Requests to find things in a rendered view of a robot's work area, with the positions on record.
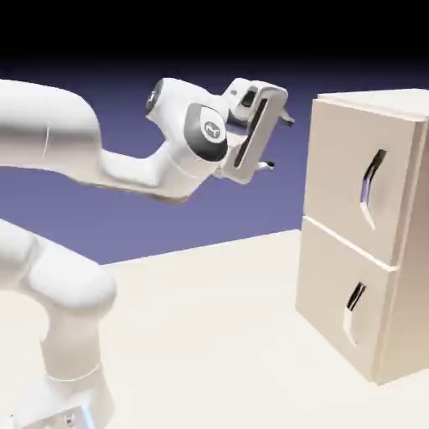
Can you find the beige cabinet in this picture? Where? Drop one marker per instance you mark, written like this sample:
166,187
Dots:
412,234

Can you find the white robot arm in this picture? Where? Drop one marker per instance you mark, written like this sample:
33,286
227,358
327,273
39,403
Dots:
67,130

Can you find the beige cabinet door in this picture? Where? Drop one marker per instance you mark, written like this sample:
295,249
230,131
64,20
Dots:
335,161
321,295

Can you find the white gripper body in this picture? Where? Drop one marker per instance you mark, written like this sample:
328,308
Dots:
259,134

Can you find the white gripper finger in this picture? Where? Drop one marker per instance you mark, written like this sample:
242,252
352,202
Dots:
266,165
288,120

